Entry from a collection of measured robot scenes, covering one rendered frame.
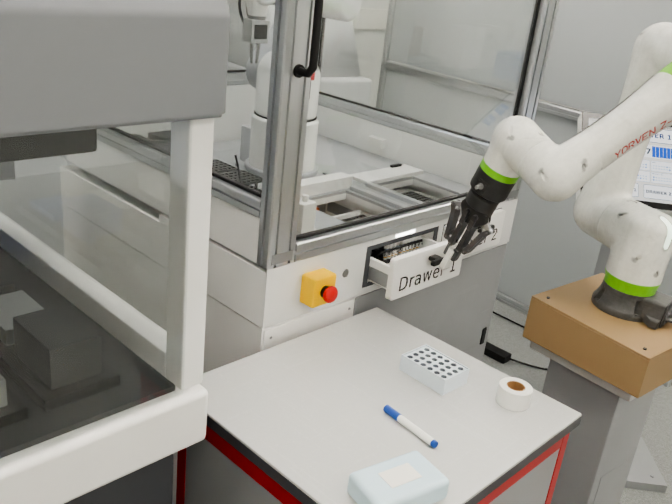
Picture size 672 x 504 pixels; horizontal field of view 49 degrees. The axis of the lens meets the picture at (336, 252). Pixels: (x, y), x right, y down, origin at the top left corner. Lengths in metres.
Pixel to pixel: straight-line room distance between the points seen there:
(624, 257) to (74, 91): 1.30
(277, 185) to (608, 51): 2.21
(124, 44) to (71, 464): 0.60
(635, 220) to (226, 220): 0.93
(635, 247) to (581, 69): 1.83
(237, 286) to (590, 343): 0.82
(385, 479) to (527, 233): 2.62
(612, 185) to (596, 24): 1.68
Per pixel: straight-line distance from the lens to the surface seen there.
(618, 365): 1.77
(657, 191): 2.52
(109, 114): 0.97
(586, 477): 2.03
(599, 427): 1.95
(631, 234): 1.81
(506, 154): 1.64
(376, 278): 1.84
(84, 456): 1.17
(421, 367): 1.60
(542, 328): 1.85
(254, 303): 1.65
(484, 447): 1.46
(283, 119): 1.49
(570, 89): 3.57
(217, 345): 1.82
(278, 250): 1.59
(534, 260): 3.76
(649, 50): 1.87
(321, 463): 1.35
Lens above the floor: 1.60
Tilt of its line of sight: 22 degrees down
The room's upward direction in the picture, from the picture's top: 7 degrees clockwise
